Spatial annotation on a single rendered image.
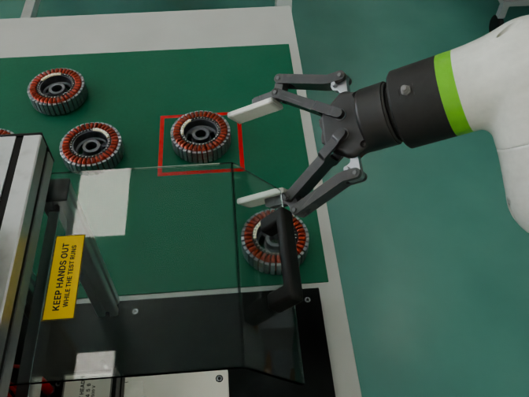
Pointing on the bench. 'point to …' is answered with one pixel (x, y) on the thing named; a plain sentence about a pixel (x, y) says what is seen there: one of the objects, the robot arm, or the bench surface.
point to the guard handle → (289, 261)
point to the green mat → (143, 74)
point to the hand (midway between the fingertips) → (247, 157)
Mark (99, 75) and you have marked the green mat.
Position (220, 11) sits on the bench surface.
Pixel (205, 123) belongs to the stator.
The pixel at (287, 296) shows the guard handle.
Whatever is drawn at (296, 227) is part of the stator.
